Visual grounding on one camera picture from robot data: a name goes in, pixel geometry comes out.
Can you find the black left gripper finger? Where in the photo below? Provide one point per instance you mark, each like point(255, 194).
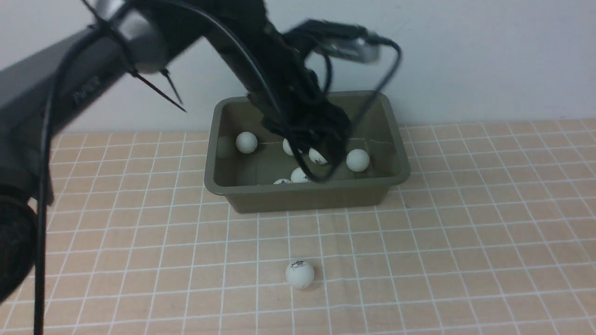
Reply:
point(303, 144)
point(334, 147)

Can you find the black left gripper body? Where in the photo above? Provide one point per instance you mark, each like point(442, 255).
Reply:
point(303, 118)

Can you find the white printed ping-pong ball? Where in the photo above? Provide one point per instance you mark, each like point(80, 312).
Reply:
point(317, 157)

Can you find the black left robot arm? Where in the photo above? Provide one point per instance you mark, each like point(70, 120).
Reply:
point(42, 94)

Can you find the olive green plastic bin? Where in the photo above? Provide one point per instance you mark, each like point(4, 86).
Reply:
point(247, 180)

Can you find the checkered peach tablecloth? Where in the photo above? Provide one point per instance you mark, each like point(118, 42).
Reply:
point(493, 234)

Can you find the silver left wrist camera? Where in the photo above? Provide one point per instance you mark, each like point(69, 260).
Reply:
point(337, 40)

